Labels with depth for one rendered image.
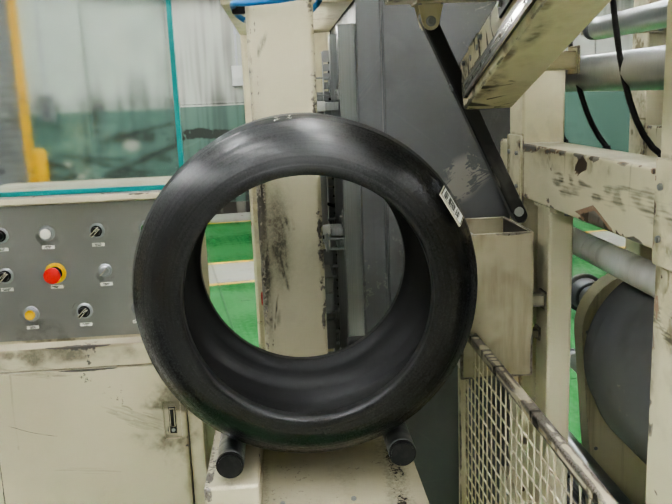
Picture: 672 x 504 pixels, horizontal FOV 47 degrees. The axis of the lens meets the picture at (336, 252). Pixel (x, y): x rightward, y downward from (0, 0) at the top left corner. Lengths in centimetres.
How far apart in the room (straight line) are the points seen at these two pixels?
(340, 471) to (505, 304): 46
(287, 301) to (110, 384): 61
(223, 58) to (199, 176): 910
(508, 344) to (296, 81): 67
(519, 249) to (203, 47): 889
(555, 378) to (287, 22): 89
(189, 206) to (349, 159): 25
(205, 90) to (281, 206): 872
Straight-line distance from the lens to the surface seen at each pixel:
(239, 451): 129
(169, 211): 118
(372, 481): 142
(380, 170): 116
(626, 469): 210
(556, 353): 164
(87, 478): 212
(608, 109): 1195
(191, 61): 1022
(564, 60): 142
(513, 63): 126
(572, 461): 107
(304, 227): 154
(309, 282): 156
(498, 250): 153
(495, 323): 157
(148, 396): 200
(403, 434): 131
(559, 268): 160
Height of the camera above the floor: 148
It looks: 12 degrees down
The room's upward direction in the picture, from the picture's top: 2 degrees counter-clockwise
